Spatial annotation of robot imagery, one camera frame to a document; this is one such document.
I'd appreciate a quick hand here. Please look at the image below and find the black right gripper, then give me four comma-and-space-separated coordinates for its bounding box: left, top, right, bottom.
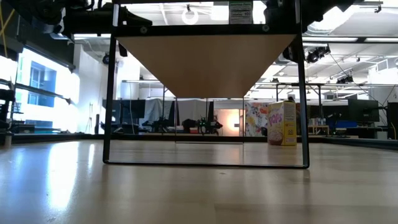
264, 0, 299, 26

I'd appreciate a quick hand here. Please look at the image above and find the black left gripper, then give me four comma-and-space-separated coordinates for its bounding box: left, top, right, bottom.
63, 2, 153, 35

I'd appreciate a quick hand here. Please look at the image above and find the yellow Pops cereal box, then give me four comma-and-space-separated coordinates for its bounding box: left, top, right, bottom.
228, 0, 254, 26
267, 100, 298, 146

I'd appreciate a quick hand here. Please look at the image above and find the long ceiling light strip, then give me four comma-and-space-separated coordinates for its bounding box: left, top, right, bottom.
302, 36, 398, 44
73, 32, 113, 40

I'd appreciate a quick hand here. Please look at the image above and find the black ceiling spotlight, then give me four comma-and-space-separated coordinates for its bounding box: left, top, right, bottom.
306, 45, 331, 64
337, 74, 355, 85

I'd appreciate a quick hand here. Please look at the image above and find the dark computer monitor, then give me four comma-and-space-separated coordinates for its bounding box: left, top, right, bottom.
387, 101, 398, 140
119, 99, 146, 125
348, 98, 380, 123

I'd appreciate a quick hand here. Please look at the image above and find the white draped cloth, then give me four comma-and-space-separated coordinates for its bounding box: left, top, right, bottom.
144, 98, 215, 125

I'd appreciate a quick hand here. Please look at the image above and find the colourful floral poster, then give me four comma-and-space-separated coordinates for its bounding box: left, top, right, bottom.
244, 101, 269, 138

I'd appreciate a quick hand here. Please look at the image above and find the dark slanted beam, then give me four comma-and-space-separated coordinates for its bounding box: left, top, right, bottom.
0, 77, 75, 106

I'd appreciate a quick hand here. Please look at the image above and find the orange lit panel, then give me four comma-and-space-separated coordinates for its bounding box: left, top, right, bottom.
214, 108, 244, 137

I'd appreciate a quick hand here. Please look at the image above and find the small wooden side table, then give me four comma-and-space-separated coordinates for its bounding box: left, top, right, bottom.
307, 124, 330, 136

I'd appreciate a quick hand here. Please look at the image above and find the dark background robot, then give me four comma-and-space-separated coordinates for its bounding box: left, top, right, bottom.
182, 116, 223, 135

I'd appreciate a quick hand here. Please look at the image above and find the blue flat box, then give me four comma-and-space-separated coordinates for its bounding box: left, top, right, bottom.
329, 120, 358, 129

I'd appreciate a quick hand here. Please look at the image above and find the black equipment stand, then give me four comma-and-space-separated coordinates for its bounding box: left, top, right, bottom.
0, 88, 16, 147

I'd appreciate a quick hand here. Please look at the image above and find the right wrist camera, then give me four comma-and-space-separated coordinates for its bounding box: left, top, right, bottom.
282, 45, 300, 63

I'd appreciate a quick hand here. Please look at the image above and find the white ring ceiling light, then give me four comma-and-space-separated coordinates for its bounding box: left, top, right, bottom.
181, 3, 200, 26

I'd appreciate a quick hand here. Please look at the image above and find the black background table frame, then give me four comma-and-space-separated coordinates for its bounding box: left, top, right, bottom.
275, 82, 324, 108

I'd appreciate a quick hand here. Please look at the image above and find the black frame wooden shelf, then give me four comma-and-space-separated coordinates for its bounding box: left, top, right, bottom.
102, 0, 310, 170

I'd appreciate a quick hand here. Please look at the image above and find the yellow cable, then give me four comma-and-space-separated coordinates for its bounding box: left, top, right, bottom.
0, 0, 16, 58

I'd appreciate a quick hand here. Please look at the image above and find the black aluminium table frame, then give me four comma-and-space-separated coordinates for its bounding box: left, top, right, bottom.
0, 132, 398, 152

